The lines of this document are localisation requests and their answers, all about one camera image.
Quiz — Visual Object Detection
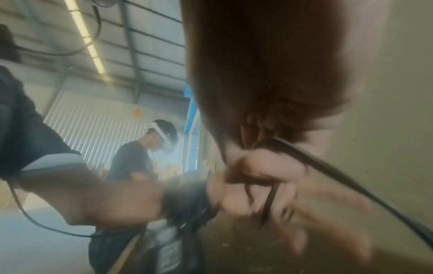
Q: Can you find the person's right hand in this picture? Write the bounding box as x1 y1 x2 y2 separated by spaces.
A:
180 0 395 172

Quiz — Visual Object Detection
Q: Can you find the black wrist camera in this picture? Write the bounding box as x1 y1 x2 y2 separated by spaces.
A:
142 222 204 274

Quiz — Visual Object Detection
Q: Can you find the thin black rig wire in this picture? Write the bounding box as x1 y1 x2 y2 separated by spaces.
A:
6 179 97 238

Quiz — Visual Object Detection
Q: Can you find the white headset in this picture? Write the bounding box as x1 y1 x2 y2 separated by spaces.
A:
147 121 174 151

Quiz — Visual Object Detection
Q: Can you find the ceiling light strip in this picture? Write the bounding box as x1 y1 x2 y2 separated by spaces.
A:
64 0 107 77

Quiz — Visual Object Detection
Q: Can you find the person's left forearm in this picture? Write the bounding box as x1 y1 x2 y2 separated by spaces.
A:
16 163 167 228

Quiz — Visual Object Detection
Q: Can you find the person's dark shirt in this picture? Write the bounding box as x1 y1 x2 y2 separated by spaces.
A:
0 65 85 179

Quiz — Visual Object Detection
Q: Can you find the person's left hand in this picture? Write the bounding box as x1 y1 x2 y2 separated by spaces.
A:
206 149 378 265

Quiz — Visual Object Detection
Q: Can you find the black wristband with marker tags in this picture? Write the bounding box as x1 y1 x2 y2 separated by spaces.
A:
162 179 211 228

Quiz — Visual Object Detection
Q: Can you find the blue column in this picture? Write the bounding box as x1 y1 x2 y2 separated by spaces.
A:
183 83 201 172

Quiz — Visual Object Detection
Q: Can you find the black cable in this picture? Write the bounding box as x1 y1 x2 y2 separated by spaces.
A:
260 136 433 252

